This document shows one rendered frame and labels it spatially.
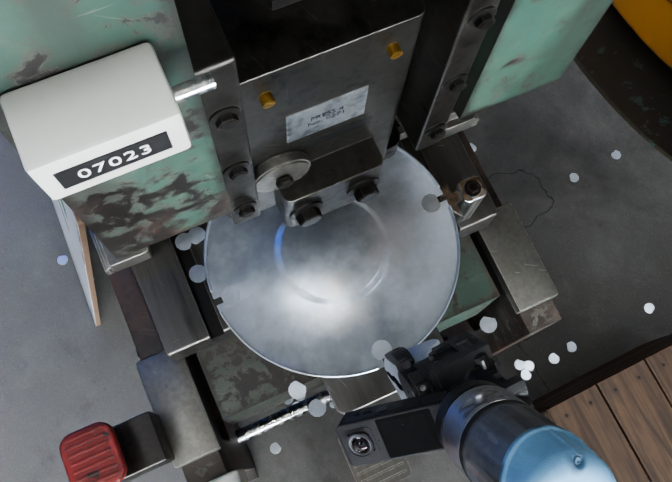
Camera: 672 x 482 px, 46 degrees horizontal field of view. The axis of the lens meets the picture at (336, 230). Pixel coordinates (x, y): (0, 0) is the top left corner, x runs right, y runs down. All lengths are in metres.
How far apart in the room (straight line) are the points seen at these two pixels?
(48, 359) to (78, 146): 1.40
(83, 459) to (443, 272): 0.44
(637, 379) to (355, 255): 0.67
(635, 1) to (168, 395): 0.69
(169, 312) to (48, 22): 0.67
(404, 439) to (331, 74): 0.33
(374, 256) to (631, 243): 1.05
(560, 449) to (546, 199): 1.30
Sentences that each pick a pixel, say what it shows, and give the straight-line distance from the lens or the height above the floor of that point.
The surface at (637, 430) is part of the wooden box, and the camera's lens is 1.41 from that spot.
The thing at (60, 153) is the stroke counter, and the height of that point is 1.33.
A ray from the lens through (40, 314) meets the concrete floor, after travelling 1.76.
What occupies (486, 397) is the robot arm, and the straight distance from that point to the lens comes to 0.66.
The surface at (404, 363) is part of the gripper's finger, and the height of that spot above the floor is 0.91.
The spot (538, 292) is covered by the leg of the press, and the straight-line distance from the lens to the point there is 1.08.
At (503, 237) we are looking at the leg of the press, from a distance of 1.08.
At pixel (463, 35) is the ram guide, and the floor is 1.19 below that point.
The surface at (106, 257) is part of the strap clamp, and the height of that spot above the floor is 0.73.
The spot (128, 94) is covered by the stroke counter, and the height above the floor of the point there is 1.34.
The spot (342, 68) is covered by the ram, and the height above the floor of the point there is 1.14.
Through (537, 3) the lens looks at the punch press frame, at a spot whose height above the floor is 1.22.
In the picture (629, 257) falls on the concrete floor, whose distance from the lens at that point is 1.85.
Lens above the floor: 1.65
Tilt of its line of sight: 74 degrees down
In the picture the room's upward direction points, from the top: 9 degrees clockwise
